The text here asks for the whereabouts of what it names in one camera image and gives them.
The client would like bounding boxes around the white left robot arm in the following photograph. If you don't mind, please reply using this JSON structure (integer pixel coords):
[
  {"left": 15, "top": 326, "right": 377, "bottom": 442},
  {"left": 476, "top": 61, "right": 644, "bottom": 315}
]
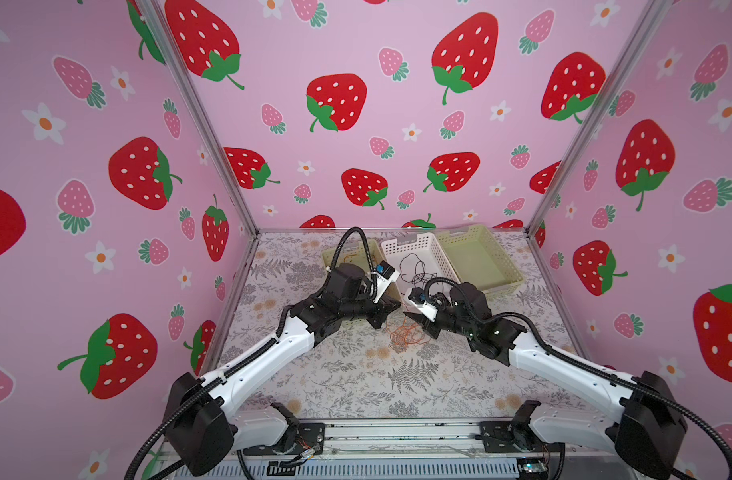
[{"left": 125, "top": 257, "right": 401, "bottom": 479}]

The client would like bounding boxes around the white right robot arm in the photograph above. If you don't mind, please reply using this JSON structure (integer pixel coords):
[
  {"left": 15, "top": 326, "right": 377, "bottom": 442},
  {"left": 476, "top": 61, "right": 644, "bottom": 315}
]
[{"left": 404, "top": 277, "right": 732, "bottom": 479}]

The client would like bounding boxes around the white perforated basket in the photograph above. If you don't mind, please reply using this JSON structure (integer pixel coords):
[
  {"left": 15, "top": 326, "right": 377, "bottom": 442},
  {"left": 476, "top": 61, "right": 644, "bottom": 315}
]
[{"left": 380, "top": 233, "right": 461, "bottom": 297}]

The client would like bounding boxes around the left green perforated basket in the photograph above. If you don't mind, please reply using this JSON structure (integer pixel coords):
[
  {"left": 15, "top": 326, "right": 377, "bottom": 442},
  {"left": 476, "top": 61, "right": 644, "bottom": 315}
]
[{"left": 321, "top": 238, "right": 403, "bottom": 304}]

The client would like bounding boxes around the green perforated basket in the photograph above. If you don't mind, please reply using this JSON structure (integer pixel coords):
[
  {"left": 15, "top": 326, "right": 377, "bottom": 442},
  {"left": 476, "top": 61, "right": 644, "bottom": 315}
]
[
  {"left": 436, "top": 225, "right": 524, "bottom": 300},
  {"left": 321, "top": 238, "right": 403, "bottom": 304}
]

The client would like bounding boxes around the right green perforated basket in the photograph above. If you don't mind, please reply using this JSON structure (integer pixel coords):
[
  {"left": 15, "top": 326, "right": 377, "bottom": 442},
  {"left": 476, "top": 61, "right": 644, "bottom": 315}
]
[{"left": 436, "top": 225, "right": 524, "bottom": 300}]

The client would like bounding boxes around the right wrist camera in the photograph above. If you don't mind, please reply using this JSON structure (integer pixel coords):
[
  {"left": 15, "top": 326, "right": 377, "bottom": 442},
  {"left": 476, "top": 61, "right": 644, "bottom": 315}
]
[{"left": 406, "top": 287, "right": 439, "bottom": 322}]

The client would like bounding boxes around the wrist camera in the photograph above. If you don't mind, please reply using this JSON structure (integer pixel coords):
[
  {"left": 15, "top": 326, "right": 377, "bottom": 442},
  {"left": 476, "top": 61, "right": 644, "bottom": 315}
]
[
  {"left": 406, "top": 287, "right": 439, "bottom": 322},
  {"left": 370, "top": 261, "right": 399, "bottom": 303}
]

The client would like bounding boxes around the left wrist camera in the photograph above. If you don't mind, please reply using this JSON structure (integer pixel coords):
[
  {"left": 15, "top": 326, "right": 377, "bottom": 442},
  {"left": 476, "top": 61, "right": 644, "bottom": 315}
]
[{"left": 370, "top": 261, "right": 399, "bottom": 303}]

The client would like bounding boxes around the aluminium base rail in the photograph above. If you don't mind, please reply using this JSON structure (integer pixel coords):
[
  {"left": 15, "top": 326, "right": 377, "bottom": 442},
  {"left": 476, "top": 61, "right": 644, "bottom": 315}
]
[{"left": 204, "top": 418, "right": 640, "bottom": 479}]

